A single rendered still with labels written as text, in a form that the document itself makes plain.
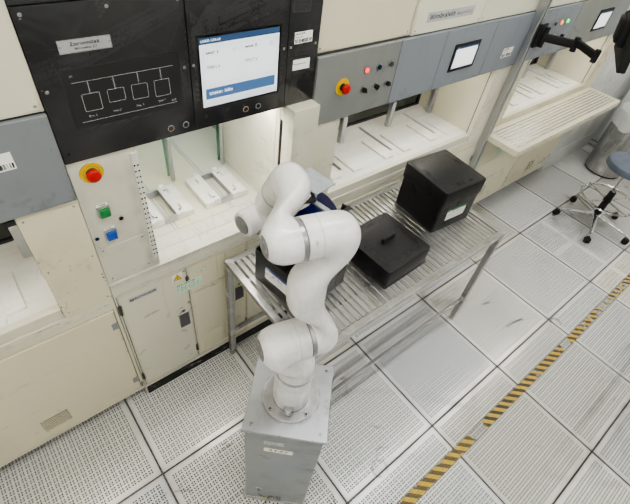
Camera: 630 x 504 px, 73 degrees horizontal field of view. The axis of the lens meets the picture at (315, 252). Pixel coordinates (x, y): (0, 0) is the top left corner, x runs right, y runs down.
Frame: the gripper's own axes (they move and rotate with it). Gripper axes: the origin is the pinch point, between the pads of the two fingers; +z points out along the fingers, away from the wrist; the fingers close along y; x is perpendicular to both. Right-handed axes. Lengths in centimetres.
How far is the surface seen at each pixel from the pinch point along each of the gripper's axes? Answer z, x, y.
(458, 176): 87, -25, 20
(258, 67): 0.0, 30.9, -28.3
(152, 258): -45, -34, -36
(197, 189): -7, -35, -61
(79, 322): -76, -51, -41
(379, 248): 32, -40, 17
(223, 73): -12.6, 31.3, -30.2
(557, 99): 267, -41, 11
